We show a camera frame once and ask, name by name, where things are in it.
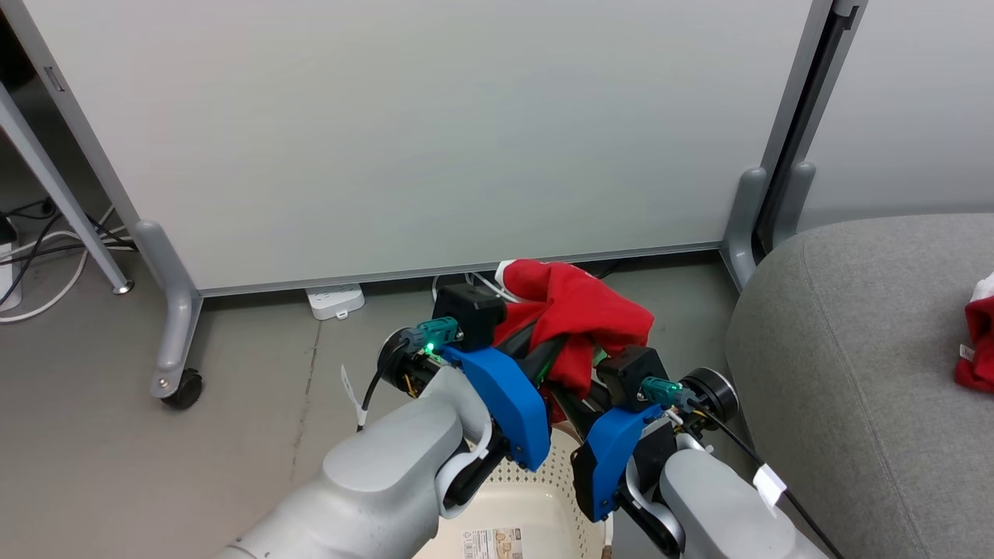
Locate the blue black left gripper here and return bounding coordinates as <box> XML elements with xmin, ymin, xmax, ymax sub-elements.
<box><xmin>378</xmin><ymin>320</ymin><xmax>572</xmax><ymax>473</ymax></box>

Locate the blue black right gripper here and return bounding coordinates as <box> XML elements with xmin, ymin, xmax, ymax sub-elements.
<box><xmin>550</xmin><ymin>367</ymin><xmax>739</xmax><ymax>523</ymax></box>

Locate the red garment with white trim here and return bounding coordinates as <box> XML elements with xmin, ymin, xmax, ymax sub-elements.
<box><xmin>493</xmin><ymin>259</ymin><xmax>655</xmax><ymax>424</ymax></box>
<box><xmin>954</xmin><ymin>272</ymin><xmax>994</xmax><ymax>393</ymax></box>

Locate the grey fabric sofa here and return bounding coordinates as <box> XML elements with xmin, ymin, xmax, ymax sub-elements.
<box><xmin>726</xmin><ymin>214</ymin><xmax>994</xmax><ymax>559</ymax></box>

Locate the cream perforated laundry basket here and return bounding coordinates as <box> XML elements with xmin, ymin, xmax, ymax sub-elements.
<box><xmin>412</xmin><ymin>423</ymin><xmax>614</xmax><ymax>559</ymax></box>

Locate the white power strip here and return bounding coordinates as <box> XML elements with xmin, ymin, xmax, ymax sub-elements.
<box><xmin>305</xmin><ymin>284</ymin><xmax>366</xmax><ymax>321</ymax></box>

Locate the grey partition foot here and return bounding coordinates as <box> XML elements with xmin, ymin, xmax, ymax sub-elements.
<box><xmin>721</xmin><ymin>167</ymin><xmax>770</xmax><ymax>290</ymax></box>
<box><xmin>134</xmin><ymin>220</ymin><xmax>204</xmax><ymax>399</ymax></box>

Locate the wide white partition panel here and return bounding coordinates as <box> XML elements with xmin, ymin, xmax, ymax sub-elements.
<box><xmin>0</xmin><ymin>0</ymin><xmax>836</xmax><ymax>297</ymax></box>

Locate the black caster wheel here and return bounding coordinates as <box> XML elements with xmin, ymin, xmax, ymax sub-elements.
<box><xmin>162</xmin><ymin>368</ymin><xmax>204</xmax><ymax>411</ymax></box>

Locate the narrow white partition panel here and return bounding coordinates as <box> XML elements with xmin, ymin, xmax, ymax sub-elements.
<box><xmin>800</xmin><ymin>0</ymin><xmax>994</xmax><ymax>234</ymax></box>

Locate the grey table leg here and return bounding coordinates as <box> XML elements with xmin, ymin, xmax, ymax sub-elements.
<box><xmin>0</xmin><ymin>82</ymin><xmax>134</xmax><ymax>296</ymax></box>

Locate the white looped cable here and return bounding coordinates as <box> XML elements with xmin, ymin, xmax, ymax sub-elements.
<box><xmin>431</xmin><ymin>272</ymin><xmax>523</xmax><ymax>304</ymax></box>

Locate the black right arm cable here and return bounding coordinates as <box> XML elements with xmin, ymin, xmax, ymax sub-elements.
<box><xmin>690</xmin><ymin>405</ymin><xmax>847</xmax><ymax>559</ymax></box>

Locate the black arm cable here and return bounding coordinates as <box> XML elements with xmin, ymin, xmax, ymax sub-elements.
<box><xmin>690</xmin><ymin>405</ymin><xmax>847</xmax><ymax>559</ymax></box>
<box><xmin>340</xmin><ymin>342</ymin><xmax>408</xmax><ymax>432</ymax></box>

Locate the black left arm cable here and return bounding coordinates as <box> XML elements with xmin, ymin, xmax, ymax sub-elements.
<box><xmin>340</xmin><ymin>342</ymin><xmax>408</xmax><ymax>432</ymax></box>

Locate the white floor cable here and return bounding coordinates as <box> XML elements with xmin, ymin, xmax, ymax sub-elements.
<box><xmin>0</xmin><ymin>206</ymin><xmax>117</xmax><ymax>323</ymax></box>

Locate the black floor cable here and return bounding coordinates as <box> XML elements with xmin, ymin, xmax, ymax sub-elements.
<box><xmin>0</xmin><ymin>200</ymin><xmax>134</xmax><ymax>307</ymax></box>

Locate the white wall adapter box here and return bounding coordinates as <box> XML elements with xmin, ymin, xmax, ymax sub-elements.
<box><xmin>0</xmin><ymin>241</ymin><xmax>23</xmax><ymax>313</ymax></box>

